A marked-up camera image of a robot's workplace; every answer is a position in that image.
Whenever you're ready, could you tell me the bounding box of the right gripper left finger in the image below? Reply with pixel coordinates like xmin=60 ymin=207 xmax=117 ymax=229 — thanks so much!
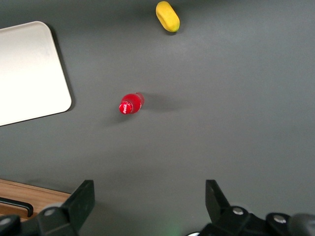
xmin=36 ymin=179 xmax=96 ymax=236

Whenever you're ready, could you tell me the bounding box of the beige rectangular tray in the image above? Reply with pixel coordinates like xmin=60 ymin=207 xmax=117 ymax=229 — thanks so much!
xmin=0 ymin=21 xmax=72 ymax=127

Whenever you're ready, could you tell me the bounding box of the wooden drawer cabinet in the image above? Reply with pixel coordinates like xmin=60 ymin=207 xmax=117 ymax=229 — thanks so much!
xmin=0 ymin=178 xmax=72 ymax=223

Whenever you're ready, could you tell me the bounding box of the small red cola bottle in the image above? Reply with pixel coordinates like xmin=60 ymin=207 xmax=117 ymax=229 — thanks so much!
xmin=119 ymin=92 xmax=145 ymax=116

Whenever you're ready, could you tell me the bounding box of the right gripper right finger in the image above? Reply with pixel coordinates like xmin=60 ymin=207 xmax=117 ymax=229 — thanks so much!
xmin=200 ymin=179 xmax=255 ymax=236

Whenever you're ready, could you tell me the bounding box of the short wooden drawer, black handle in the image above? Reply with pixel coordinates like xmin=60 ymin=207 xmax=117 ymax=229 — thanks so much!
xmin=0 ymin=182 xmax=69 ymax=223

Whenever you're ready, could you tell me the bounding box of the yellow sponge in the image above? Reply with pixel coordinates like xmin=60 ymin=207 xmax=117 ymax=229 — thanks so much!
xmin=155 ymin=0 xmax=181 ymax=33

